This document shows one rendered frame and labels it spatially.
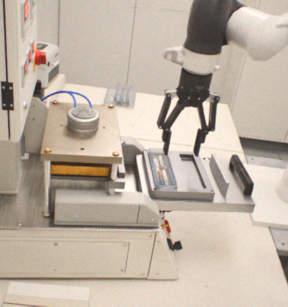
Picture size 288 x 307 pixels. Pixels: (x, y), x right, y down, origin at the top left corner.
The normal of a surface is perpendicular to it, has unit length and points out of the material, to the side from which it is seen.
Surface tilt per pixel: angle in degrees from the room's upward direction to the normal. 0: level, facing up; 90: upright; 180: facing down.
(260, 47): 99
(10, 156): 90
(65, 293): 3
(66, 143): 0
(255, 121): 90
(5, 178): 90
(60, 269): 90
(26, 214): 0
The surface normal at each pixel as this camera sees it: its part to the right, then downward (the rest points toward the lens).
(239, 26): -0.72, -0.26
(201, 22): -0.41, 0.36
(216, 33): 0.30, 0.50
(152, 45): -0.04, 0.51
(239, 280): 0.13, -0.85
